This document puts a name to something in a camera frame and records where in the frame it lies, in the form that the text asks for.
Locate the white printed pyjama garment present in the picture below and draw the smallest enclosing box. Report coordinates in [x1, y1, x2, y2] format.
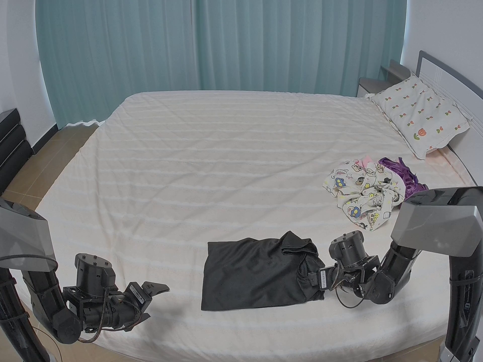
[322, 157, 406, 233]

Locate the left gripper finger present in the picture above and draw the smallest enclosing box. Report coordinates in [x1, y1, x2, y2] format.
[143, 281, 170, 297]

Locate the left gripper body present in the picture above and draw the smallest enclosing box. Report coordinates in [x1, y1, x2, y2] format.
[126, 281, 152, 313]

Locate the bed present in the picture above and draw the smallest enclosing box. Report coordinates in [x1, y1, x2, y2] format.
[23, 49, 483, 353]

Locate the black T-shirt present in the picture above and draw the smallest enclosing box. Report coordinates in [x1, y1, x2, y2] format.
[200, 230, 327, 312]

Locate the grey bedside table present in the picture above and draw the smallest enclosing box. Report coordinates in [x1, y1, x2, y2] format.
[358, 60, 412, 97]

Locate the black chest of drawers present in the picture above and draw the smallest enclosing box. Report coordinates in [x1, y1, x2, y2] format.
[0, 108, 32, 193]

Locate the white printed pillow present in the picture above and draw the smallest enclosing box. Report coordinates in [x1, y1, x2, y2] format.
[368, 75, 471, 160]

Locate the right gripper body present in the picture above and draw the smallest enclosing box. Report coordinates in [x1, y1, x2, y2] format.
[307, 266, 335, 292]

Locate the purple satin garment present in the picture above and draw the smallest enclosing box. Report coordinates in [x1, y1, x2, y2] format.
[378, 157, 430, 203]

